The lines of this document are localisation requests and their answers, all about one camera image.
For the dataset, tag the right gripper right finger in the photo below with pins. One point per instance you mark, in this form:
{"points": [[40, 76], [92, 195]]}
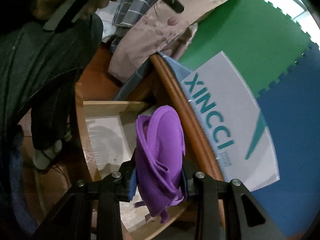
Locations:
{"points": [[189, 174]]}

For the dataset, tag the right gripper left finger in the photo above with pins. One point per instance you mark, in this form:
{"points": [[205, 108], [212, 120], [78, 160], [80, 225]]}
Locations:
{"points": [[128, 182]]}

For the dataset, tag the purple underwear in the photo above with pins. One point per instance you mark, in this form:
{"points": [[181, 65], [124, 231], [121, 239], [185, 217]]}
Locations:
{"points": [[160, 148]]}

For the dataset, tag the wooden drawer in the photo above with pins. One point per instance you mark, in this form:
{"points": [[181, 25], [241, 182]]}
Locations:
{"points": [[108, 138]]}

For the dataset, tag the grey plaid cloth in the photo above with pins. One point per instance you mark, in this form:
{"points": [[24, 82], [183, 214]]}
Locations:
{"points": [[127, 14]]}

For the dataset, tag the white XINCCI cardboard box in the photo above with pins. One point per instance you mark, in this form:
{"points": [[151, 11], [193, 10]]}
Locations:
{"points": [[233, 123]]}

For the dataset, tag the beige floral curtain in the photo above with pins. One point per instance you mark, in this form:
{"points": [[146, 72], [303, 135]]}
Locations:
{"points": [[155, 29]]}

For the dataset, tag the right plaid slipper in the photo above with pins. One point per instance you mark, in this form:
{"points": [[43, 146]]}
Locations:
{"points": [[44, 159]]}

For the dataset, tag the wooden nightstand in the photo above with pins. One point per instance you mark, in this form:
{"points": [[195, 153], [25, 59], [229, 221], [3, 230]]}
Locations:
{"points": [[203, 152]]}

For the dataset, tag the blue checked cloth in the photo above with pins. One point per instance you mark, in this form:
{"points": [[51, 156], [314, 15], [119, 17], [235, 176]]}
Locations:
{"points": [[145, 80]]}

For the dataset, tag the blue foam mat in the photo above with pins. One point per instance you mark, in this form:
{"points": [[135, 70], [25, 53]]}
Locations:
{"points": [[291, 110]]}

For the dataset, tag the green foam mat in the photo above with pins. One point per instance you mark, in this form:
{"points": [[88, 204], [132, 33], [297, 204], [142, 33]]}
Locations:
{"points": [[263, 43]]}

